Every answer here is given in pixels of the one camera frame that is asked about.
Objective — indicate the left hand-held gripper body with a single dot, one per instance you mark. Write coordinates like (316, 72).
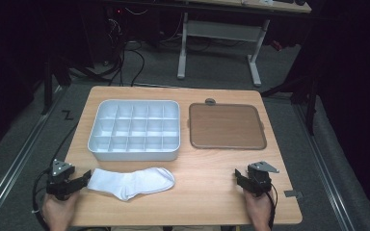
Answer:
(59, 186)

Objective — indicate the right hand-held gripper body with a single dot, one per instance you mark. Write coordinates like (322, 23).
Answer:
(260, 179)

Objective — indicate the white sock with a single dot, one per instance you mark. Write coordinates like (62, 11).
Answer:
(131, 183)

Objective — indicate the white divided storage box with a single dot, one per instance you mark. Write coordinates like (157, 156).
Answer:
(135, 128)

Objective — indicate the person's left hand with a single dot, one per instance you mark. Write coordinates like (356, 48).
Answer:
(58, 213)

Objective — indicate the grey tape piece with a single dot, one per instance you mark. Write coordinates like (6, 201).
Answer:
(293, 193)

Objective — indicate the brown flat lid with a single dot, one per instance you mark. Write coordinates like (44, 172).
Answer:
(226, 126)

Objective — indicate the grey round disc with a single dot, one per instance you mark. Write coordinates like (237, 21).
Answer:
(210, 102)

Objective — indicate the black metal stand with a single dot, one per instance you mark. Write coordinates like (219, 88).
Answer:
(311, 109)
(47, 86)

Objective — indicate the small red object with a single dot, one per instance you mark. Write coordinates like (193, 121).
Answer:
(277, 45)

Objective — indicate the white-framed desk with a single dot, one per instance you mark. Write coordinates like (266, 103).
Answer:
(224, 32)

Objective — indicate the dark computer case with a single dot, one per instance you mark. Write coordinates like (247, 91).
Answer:
(114, 35)

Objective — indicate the metal floor rail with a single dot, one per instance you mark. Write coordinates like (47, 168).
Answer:
(321, 163)
(17, 160)

